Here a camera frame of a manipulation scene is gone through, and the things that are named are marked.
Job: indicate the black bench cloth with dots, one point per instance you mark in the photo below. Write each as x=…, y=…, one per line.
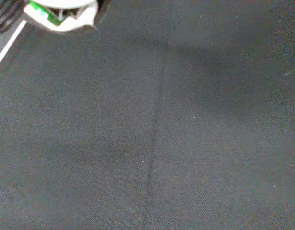
x=161, y=119

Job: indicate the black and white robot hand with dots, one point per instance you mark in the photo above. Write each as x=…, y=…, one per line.
x=65, y=22

